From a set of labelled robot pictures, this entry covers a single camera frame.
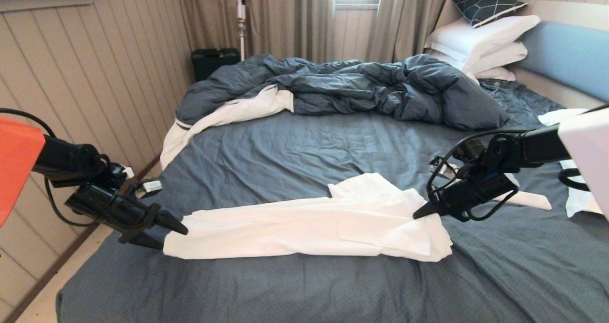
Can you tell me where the flat white stacked pillow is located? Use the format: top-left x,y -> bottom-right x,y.
473,66 -> 516,81

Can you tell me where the black hard case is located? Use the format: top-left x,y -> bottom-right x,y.
192,48 -> 241,82

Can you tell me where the narrow beige curtain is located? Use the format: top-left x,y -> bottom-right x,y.
365,0 -> 498,65

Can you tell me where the beige headboard frame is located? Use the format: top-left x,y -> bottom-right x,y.
431,0 -> 609,114

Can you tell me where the white flat remote control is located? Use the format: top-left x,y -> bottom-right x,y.
495,173 -> 552,211

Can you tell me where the dark geometric patterned cushion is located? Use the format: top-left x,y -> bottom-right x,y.
450,0 -> 528,29

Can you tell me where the dark blue crumpled duvet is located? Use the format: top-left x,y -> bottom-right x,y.
161,53 -> 510,170

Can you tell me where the wide beige curtain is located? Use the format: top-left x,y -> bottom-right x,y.
176,0 -> 335,83

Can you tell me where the white loose pillow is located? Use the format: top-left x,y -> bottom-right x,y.
538,108 -> 606,218

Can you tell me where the white T-shirt with blue print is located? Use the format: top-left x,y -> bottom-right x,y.
163,173 -> 453,263

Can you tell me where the blue padded headboard cushion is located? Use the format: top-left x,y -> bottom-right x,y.
516,21 -> 609,103

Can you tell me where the large white stacked pillow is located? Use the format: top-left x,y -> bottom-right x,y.
424,15 -> 541,69

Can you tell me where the white stick vacuum cleaner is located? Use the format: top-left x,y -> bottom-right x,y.
236,0 -> 247,62

